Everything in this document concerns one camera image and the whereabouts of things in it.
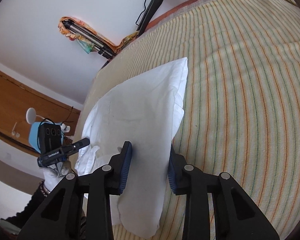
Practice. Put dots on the black sleeved left forearm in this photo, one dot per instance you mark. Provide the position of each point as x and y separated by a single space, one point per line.
16 223

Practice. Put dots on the white cloth garment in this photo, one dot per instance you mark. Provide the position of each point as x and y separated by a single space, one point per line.
147 111

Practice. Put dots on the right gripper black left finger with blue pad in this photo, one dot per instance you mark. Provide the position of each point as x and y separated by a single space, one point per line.
59 215

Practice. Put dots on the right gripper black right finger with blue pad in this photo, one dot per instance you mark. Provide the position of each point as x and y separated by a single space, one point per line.
236 214

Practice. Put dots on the brown wooden door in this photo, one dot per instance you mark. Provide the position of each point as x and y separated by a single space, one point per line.
15 99

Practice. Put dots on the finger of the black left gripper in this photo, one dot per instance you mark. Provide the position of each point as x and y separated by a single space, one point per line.
62 153

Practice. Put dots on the colourful patterned cloth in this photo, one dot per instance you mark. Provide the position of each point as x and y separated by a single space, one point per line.
72 37

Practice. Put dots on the white round lamp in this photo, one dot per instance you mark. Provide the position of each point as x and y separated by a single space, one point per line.
31 116

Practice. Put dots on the white gloved left hand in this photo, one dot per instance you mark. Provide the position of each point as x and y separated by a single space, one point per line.
55 173

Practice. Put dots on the folded black tripod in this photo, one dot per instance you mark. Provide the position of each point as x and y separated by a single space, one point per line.
91 40

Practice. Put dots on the black tripod stand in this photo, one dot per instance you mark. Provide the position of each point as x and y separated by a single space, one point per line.
149 12

